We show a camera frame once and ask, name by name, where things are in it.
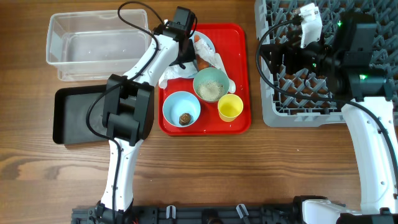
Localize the large white tissue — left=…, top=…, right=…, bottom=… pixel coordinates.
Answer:
left=158, top=62, right=198, bottom=89

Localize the clear plastic bin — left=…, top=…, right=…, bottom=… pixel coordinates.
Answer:
left=46, top=9, right=151, bottom=82

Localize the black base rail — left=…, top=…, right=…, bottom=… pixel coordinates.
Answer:
left=71, top=202, right=303, bottom=224

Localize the small white tissue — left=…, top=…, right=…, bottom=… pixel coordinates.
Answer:
left=193, top=35, right=226, bottom=73

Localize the brown shiitake mushroom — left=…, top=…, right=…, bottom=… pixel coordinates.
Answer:
left=178, top=113, right=192, bottom=126

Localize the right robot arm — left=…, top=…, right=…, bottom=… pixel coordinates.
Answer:
left=256, top=11, right=397, bottom=223

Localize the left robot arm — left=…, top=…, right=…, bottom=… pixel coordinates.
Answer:
left=92, top=7, right=197, bottom=223

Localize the grey dishwasher rack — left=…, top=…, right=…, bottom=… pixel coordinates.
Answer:
left=254, top=0, right=397, bottom=127

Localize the red serving tray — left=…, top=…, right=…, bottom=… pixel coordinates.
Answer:
left=158, top=23, right=251, bottom=136

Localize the green bowl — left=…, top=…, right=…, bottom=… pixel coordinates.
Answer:
left=193, top=67, right=229, bottom=103

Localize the light blue plate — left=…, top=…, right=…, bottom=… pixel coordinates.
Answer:
left=187, top=31, right=215, bottom=78

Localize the orange carrot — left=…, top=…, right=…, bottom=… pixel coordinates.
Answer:
left=193, top=35, right=212, bottom=71

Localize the yellow cup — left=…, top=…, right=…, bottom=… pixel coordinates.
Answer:
left=218, top=94, right=244, bottom=122

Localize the white plastic spoon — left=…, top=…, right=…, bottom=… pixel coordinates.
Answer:
left=215, top=53, right=236, bottom=93

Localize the black plastic tray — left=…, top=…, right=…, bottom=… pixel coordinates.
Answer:
left=53, top=85, right=106, bottom=145

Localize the light blue bowl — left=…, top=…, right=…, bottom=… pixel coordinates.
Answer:
left=162, top=91, right=201, bottom=128

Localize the pile of white rice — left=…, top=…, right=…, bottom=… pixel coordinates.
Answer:
left=197, top=80, right=224, bottom=102

